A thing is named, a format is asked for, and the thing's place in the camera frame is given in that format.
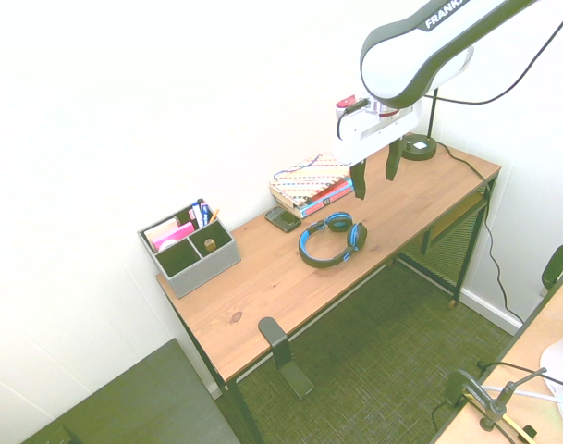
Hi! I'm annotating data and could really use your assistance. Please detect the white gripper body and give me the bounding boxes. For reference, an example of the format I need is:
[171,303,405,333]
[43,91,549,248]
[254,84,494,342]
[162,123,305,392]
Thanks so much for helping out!
[332,96,423,165]

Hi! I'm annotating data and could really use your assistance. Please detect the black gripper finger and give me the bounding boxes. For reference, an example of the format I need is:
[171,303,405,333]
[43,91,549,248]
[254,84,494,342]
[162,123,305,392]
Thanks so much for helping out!
[349,158,370,202]
[384,137,406,183]

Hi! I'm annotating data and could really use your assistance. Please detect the blue black headphones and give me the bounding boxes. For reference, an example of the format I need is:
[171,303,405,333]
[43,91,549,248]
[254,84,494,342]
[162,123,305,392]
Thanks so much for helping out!
[298,211,370,270]

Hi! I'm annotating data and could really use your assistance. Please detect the black desk lamp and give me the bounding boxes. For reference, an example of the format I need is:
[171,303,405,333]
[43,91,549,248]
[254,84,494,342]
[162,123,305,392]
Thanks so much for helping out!
[398,87,440,163]

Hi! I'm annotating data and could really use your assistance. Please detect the red cover book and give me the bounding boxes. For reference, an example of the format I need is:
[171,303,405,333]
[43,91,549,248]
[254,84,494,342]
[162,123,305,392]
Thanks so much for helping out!
[270,177,356,210]

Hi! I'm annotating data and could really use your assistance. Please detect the blue spine book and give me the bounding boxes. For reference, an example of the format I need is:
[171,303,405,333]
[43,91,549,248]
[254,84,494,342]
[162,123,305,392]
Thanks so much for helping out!
[289,184,357,220]

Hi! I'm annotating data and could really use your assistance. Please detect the striped colourful fabric pouch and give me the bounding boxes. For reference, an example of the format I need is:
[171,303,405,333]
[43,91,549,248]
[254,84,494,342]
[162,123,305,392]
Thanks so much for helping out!
[269,153,352,205]

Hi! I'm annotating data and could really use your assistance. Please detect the black smartphone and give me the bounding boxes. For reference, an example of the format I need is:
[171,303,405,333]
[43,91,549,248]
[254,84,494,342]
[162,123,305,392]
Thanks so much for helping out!
[263,206,302,234]

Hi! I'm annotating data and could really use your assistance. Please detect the black mesh desk panel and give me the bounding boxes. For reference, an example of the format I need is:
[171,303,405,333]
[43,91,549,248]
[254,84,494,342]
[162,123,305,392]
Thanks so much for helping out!
[398,202,489,291]

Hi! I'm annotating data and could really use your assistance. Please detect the grey fabric desk organizer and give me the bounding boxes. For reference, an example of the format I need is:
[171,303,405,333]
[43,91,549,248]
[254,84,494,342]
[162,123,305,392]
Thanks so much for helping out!
[137,198,242,299]

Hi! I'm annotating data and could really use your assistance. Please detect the black table clamp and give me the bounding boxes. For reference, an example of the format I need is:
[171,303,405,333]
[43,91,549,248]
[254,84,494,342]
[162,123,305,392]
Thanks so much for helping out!
[539,243,563,298]

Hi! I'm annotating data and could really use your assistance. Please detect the pink sticky note pad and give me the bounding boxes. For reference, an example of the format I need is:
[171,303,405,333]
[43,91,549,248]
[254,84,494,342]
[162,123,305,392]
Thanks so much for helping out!
[151,221,196,253]

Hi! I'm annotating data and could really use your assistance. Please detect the beige notepad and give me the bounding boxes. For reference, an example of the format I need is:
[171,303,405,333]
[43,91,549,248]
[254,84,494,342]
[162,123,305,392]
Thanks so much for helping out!
[143,216,181,246]

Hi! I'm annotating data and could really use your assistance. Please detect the light wooden robot table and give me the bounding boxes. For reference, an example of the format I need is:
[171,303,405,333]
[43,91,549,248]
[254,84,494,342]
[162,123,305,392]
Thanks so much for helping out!
[435,272,563,444]

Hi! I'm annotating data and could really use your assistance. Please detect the black C clamp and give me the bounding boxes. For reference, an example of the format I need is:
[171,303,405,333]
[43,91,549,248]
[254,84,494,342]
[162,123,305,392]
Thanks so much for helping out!
[444,367,500,432]

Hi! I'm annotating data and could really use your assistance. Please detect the wooden desk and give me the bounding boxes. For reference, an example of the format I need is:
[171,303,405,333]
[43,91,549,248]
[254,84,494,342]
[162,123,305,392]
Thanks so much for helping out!
[154,164,502,444]

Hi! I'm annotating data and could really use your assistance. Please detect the red black wrist camera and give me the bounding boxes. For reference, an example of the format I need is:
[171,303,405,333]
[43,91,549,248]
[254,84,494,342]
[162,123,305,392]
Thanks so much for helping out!
[334,93,371,117]

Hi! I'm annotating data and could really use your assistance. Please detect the black lamp power cable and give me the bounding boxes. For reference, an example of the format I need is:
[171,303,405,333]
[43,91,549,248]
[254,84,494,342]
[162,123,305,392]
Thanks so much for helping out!
[435,141,525,325]

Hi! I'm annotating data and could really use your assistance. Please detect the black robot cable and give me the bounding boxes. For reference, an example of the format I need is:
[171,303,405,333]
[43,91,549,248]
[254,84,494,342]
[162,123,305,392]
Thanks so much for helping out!
[422,0,563,105]

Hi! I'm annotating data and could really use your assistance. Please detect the grey camera stand arm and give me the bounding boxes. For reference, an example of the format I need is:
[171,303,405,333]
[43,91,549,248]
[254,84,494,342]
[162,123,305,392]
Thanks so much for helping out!
[478,366,548,432]

